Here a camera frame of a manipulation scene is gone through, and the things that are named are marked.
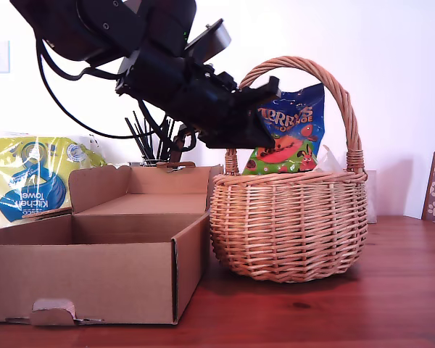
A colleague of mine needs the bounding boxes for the brown cardboard box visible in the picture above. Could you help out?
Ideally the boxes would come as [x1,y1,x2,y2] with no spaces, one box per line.
[0,161,224,326]

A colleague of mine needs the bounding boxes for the woven wicker basket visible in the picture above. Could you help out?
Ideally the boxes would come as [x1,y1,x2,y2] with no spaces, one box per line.
[209,56,369,283]

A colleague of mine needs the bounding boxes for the dark brown bottle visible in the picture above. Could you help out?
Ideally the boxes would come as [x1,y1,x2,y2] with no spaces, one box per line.
[168,136,186,164]

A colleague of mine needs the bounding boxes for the wrist camera box with bracket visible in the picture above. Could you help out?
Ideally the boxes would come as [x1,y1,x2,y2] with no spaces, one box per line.
[183,18,233,68]

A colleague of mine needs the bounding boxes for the white green Galaxy eggs bag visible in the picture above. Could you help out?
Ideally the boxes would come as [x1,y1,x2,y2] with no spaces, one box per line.
[318,144,344,172]

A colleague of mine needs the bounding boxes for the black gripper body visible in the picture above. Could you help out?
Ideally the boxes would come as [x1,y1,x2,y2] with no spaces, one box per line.
[166,59,281,148]

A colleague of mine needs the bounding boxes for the kitchen towel pack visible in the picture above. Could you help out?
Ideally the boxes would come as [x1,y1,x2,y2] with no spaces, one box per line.
[0,132,108,229]

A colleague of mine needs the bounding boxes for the blue Terry's orange eggs bag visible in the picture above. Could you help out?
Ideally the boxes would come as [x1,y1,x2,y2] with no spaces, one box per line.
[241,82,326,175]

